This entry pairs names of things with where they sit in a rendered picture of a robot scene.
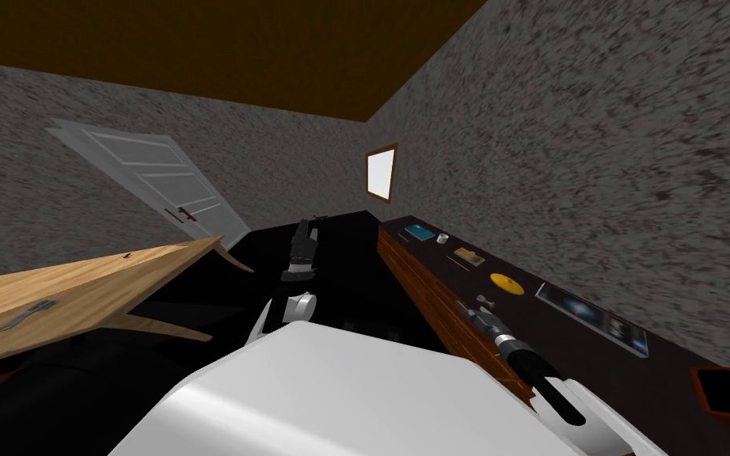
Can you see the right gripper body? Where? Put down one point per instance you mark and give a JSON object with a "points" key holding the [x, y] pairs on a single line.
{"points": [[483, 322]]}

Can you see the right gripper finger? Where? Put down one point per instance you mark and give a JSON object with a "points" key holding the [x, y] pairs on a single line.
{"points": [[485, 300], [462, 307]]}

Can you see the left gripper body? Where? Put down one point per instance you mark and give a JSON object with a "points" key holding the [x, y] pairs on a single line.
{"points": [[302, 252]]}

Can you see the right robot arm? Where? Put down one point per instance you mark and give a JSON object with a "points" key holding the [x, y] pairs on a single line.
{"points": [[545, 383]]}

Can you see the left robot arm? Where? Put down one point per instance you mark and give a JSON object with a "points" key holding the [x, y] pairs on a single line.
{"points": [[297, 308]]}

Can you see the yellow plate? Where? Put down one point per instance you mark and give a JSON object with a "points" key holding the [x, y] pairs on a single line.
{"points": [[507, 284]]}

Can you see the yellow pencil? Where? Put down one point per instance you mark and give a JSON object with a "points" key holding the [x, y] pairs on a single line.
{"points": [[457, 263]]}

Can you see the white mug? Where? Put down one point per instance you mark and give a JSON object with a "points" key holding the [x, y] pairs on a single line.
{"points": [[442, 239]]}

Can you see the teal book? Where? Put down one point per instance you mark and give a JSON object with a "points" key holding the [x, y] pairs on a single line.
{"points": [[419, 232]]}

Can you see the dark laptop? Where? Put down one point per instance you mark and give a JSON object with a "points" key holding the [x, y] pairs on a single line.
{"points": [[593, 319]]}

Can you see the brown framed window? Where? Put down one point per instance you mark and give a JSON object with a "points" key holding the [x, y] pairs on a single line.
{"points": [[381, 173]]}

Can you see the dark desk with brown front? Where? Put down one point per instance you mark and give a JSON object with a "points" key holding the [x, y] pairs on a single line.
{"points": [[593, 373]]}

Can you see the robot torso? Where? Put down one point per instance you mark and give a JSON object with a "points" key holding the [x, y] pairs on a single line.
{"points": [[352, 399]]}

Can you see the white panel door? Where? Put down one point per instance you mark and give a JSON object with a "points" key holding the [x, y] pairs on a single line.
{"points": [[162, 180]]}

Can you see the light wooden table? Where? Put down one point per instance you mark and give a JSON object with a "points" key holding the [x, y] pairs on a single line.
{"points": [[86, 285]]}

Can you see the orange box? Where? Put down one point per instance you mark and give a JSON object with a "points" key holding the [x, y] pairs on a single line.
{"points": [[729, 396]]}

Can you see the grey fork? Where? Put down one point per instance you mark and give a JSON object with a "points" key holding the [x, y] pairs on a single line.
{"points": [[26, 315]]}

